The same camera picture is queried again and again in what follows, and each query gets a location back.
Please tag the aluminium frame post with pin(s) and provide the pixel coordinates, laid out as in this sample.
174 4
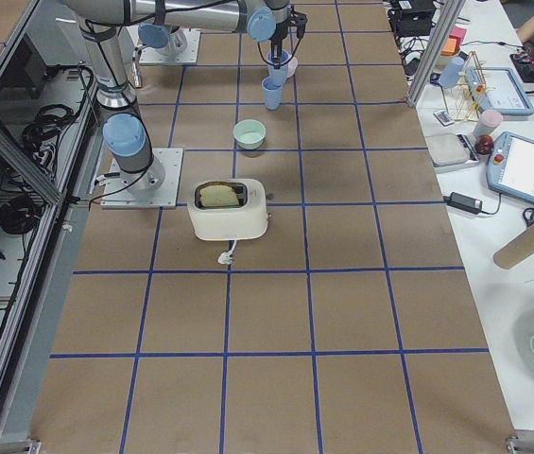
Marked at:
448 14

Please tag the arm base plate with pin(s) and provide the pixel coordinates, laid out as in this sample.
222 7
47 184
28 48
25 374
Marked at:
157 188
150 57

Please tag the blue cup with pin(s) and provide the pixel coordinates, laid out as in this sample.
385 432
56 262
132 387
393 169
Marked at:
278 72
272 93

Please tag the kitchen scale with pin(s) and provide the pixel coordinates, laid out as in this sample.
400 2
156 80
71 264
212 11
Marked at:
450 152

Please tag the bread slice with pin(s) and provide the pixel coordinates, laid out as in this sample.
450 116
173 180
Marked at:
218 196

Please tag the wooden cup rack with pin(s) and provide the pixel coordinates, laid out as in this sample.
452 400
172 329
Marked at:
464 87

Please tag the red apple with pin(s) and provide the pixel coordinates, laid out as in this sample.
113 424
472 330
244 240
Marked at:
484 145

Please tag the pink bowl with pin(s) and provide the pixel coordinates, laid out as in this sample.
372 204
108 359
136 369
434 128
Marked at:
291 67

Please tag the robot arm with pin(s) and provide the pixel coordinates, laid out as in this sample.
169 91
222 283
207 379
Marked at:
166 40
141 171

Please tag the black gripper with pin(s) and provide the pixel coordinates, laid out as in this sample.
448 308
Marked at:
277 29

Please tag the black power adapter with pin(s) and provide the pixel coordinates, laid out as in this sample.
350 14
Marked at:
464 203

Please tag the cream toaster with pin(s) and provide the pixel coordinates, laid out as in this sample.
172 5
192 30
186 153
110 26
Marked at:
248 220

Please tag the green bowl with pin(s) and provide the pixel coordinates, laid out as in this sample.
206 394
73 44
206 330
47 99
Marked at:
249 134

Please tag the cardboard tube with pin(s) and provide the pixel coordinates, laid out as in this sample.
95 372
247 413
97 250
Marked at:
517 250

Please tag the teach pendant tablet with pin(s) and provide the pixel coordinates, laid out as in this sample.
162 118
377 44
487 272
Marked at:
510 169
497 88

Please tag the black computer box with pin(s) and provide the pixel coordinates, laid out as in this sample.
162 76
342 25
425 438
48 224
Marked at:
411 18

